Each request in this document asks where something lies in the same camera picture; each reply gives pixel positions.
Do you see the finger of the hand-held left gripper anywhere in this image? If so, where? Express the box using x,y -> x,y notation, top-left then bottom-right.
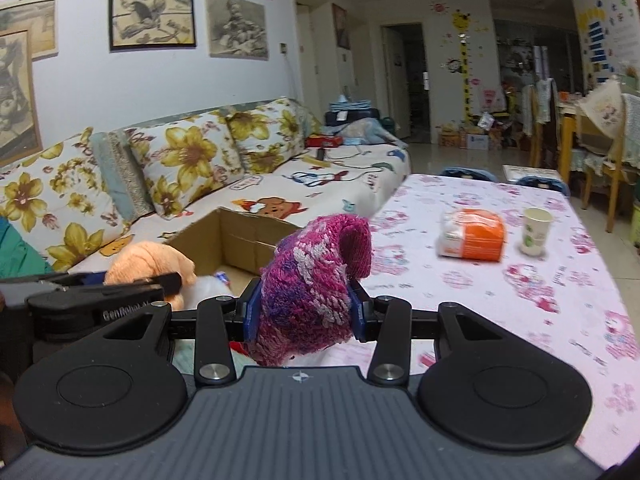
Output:
65,271 -> 183,297

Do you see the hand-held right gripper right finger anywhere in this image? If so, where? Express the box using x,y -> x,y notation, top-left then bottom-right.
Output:
350,285 -> 546,387

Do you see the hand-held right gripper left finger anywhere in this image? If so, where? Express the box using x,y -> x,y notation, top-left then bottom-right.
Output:
60,280 -> 261,387

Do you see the orange knitted hat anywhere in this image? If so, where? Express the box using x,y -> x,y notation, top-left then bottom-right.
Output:
105,240 -> 198,311

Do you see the white fluffy pompom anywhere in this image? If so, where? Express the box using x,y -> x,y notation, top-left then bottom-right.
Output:
187,276 -> 236,313

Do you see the magenta purple knitted hat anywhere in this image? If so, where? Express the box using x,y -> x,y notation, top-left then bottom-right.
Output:
252,213 -> 373,367

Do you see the brown cardboard box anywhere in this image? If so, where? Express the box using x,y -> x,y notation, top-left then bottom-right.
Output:
165,207 -> 301,311

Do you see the teal cloth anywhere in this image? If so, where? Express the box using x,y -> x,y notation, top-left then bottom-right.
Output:
0,217 -> 53,278

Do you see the grey lace pillow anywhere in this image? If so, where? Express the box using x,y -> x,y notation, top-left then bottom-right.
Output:
92,130 -> 153,223

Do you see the yellow floral pillow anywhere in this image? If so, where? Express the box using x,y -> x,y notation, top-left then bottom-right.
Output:
0,127 -> 126,273
227,97 -> 306,173
127,112 -> 246,218

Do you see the sofa with cartoon cover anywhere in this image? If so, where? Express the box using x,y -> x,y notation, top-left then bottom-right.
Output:
0,97 -> 413,281

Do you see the orange white tissue pack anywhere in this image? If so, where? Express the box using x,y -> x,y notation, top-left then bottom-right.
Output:
437,208 -> 507,262

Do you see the blue stool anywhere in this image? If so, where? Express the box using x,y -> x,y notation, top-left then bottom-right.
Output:
440,166 -> 496,181
515,175 -> 571,196

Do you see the grey blue clothes pile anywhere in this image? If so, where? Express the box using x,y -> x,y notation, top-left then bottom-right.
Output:
340,117 -> 401,146

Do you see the pink printed tablecloth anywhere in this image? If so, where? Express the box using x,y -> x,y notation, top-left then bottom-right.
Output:
320,172 -> 640,466

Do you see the white paper cup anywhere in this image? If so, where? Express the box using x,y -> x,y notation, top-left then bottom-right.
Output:
520,207 -> 554,257

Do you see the dark suitcase with folded clothes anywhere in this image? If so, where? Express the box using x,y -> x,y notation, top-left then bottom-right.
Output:
325,100 -> 379,128

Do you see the white patterned board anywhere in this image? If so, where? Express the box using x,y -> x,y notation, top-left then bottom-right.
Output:
502,165 -> 561,183

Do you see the portrait sketch picture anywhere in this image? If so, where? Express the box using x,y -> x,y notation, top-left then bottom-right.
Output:
205,0 -> 269,61

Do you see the framed bird drawing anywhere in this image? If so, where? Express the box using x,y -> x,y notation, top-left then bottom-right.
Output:
108,0 -> 196,52

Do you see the giraffe height chart sticker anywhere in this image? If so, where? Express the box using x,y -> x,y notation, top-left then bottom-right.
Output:
451,8 -> 476,123

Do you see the wooden chair with cloth cover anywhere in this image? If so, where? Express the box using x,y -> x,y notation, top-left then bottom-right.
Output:
575,77 -> 640,233

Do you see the dark framed wall picture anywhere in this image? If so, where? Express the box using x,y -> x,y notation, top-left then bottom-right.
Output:
331,3 -> 351,51

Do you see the blue yellow wall poster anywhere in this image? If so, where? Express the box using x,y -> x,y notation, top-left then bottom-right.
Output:
579,7 -> 613,78

